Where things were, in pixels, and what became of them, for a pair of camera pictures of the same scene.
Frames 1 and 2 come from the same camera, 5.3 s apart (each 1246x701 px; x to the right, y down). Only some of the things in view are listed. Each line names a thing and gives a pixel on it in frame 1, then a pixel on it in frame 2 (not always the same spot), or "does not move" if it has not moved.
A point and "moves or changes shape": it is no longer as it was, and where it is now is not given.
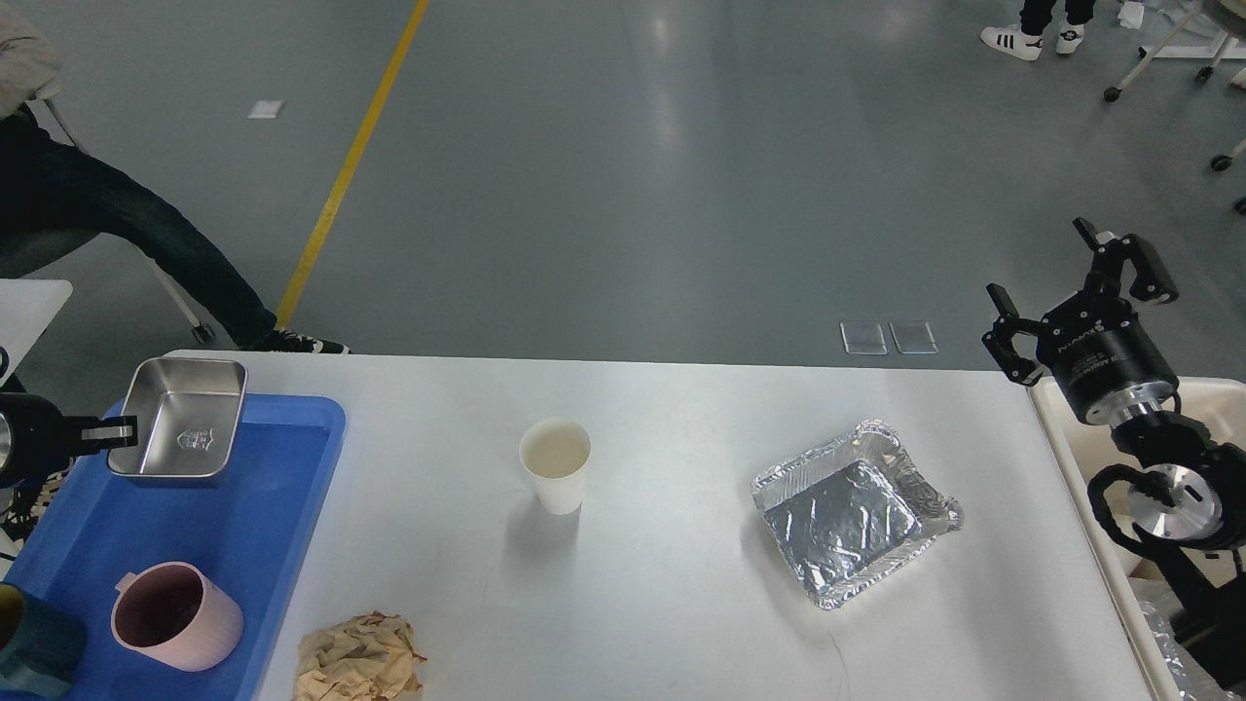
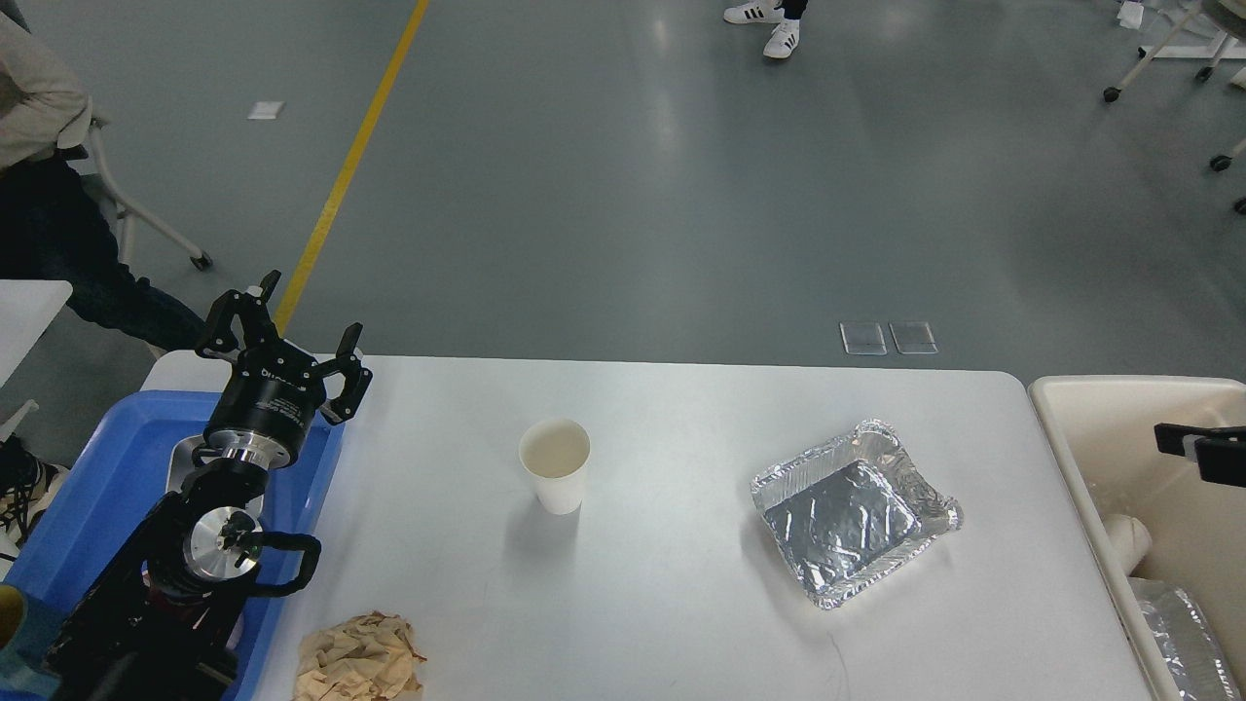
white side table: x=27 y=306 does not move
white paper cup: x=555 y=452 does not move
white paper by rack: x=1131 y=14 does not move
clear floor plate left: x=862 y=338 does not move
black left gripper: x=36 y=439 -> x=274 y=390
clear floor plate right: x=913 y=337 does not move
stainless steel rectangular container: x=187 y=417 moves or changes shape
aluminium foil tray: x=853 y=510 does not move
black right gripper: x=1097 y=348 -> x=1219 y=452
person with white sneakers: x=1023 y=40 -> x=787 y=14
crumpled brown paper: x=369 y=657 does not move
